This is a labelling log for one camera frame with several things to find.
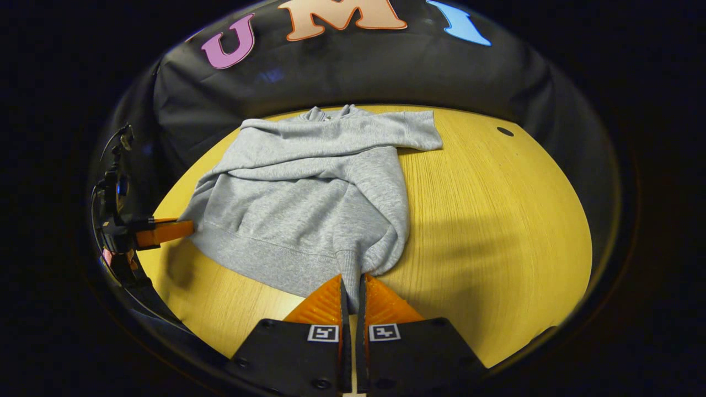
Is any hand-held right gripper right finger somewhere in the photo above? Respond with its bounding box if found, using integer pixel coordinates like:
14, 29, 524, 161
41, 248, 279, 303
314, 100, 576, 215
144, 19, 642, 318
356, 274, 486, 394

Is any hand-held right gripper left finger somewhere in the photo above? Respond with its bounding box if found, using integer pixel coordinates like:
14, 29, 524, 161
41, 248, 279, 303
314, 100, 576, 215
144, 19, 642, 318
229, 274, 352, 394

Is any grey zip-neck sweater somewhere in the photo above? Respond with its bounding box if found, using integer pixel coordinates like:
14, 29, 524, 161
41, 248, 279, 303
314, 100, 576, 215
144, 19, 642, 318
179, 105, 443, 312

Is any black backdrop cloth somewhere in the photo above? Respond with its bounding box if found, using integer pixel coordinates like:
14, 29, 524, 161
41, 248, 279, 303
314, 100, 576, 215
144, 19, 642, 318
88, 0, 624, 265

